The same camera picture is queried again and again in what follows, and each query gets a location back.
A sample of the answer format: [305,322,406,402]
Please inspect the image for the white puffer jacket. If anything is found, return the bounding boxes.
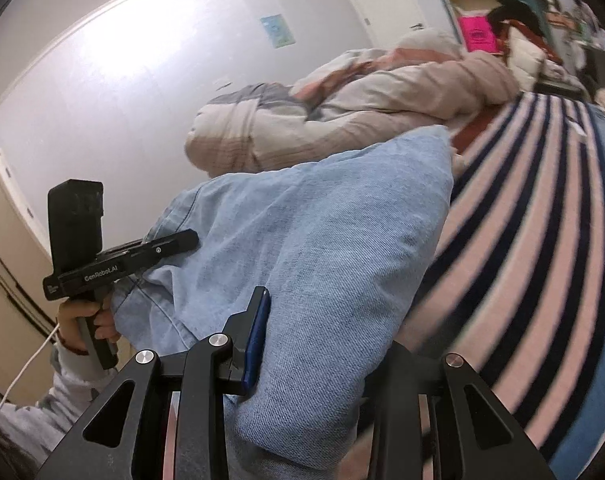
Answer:
[503,27,564,93]

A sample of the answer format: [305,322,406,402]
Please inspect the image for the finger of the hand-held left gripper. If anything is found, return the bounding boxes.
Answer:
[101,229,200,267]

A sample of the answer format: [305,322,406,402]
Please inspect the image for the light blue wall poster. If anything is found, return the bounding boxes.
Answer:
[260,12,297,50]

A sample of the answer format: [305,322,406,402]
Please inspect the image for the white door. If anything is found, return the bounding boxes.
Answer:
[340,0,428,47]

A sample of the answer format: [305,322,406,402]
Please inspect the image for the dark clothes pile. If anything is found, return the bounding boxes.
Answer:
[487,0,549,52]

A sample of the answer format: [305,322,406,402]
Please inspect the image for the white cable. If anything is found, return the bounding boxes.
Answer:
[0,322,61,407]

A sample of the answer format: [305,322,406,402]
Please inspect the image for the person's left hand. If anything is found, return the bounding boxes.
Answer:
[56,304,120,357]

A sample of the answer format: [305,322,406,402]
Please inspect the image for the striped printed blanket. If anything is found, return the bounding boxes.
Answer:
[363,91,605,476]

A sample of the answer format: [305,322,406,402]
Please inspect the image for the beige and grey duvet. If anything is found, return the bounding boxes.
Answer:
[184,30,521,178]

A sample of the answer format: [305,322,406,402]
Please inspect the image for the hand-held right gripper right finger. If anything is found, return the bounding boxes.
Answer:
[370,342,556,480]

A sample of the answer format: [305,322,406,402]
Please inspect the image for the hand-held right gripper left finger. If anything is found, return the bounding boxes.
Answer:
[35,286,271,480]

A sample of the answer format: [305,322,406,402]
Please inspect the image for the beige wardrobe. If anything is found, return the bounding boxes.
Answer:
[0,110,59,407]

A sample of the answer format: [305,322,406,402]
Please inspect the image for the person's left forearm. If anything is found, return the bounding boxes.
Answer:
[0,344,124,457]

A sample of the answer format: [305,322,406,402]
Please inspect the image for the black round stool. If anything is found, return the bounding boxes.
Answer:
[535,77,591,99]

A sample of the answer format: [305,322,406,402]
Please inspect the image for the light blue denim pants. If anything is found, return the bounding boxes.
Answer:
[111,125,456,480]

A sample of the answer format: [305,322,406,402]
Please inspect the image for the pink bag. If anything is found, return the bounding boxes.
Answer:
[457,16,498,54]

